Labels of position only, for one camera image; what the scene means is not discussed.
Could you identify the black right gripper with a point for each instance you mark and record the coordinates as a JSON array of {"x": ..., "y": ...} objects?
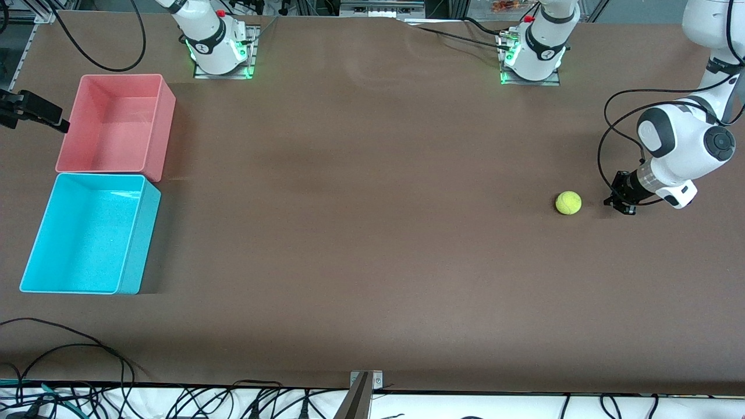
[{"x": 17, "y": 107}]

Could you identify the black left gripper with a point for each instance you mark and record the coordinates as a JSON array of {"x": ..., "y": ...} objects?
[{"x": 625, "y": 187}]

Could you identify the yellow tennis ball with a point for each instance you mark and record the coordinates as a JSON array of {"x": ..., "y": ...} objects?
[{"x": 568, "y": 203}]

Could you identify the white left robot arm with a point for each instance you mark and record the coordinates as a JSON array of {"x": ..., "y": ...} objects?
[{"x": 681, "y": 139}]

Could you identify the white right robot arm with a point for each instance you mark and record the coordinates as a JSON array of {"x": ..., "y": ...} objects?
[{"x": 204, "y": 35}]

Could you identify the pink plastic bin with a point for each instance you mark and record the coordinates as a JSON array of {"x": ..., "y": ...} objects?
[{"x": 116, "y": 125}]

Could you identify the blue plastic bin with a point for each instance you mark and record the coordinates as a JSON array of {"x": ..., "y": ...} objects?
[{"x": 87, "y": 233}]

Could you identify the orange items in clear box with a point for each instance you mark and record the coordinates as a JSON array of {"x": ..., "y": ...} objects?
[{"x": 506, "y": 6}]

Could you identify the grey equipment box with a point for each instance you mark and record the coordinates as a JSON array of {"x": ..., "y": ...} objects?
[{"x": 378, "y": 8}]

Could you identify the aluminium frame profile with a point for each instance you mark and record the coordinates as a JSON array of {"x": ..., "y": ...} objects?
[{"x": 26, "y": 52}]

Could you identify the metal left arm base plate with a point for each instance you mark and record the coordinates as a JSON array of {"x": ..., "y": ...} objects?
[{"x": 532, "y": 81}]

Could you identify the metal bracket plate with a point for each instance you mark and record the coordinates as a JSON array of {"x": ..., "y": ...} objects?
[{"x": 377, "y": 379}]

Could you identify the dark camera pole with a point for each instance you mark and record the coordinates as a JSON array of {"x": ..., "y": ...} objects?
[{"x": 356, "y": 401}]

